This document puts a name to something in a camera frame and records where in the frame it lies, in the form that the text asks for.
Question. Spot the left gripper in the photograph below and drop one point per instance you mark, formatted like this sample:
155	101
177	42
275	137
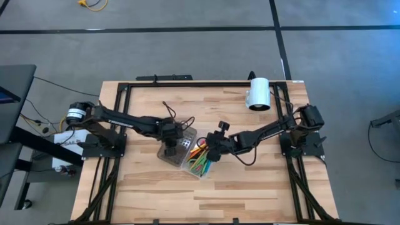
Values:
170	129

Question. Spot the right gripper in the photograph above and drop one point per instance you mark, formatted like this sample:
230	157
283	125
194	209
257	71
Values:
218	143

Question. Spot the blue pen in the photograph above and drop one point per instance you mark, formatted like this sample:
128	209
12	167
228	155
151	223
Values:
207	168

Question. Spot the orange pencil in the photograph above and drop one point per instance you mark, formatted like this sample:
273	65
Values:
200	147

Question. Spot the clear plastic supply box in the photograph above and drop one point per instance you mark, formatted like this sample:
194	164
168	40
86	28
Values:
175	159

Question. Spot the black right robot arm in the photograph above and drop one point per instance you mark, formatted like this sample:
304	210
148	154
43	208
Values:
265	131

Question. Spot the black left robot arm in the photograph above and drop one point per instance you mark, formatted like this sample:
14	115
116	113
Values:
125	120

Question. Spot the black bar device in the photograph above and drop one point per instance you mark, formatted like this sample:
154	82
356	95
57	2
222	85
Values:
168	77

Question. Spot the white paper sheet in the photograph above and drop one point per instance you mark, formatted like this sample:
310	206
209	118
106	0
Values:
65	140

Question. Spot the dark grey desk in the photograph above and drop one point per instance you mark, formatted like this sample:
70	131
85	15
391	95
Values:
15	93

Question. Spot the laptop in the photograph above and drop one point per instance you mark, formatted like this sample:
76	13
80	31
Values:
7	95

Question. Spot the grey stand leg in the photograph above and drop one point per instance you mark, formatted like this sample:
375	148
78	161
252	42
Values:
387	118

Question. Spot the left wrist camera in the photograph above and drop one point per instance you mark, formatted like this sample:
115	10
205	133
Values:
170	152

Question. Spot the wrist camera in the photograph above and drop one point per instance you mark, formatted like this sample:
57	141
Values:
170	152
223	126

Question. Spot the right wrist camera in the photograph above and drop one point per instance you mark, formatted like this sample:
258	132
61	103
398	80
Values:
223	126

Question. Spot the black aluminium table frame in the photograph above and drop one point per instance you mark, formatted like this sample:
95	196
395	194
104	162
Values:
203	84

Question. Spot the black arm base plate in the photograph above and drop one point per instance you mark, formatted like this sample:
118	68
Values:
312	143
90	151

